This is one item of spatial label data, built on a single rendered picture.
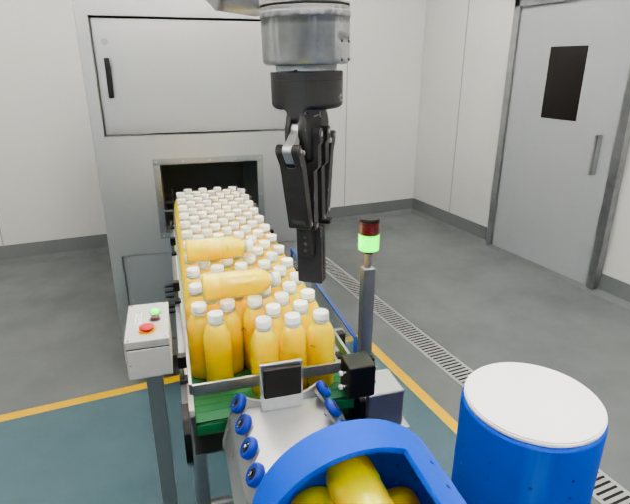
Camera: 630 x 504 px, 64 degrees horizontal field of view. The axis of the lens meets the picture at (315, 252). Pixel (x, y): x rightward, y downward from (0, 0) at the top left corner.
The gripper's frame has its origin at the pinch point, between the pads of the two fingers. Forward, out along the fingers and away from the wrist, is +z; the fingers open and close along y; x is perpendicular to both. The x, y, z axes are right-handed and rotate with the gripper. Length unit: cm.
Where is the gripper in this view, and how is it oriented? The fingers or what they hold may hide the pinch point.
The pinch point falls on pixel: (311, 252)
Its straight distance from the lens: 59.7
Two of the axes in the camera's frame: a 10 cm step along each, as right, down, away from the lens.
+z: 0.2, 9.4, 3.5
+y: 3.3, -3.4, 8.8
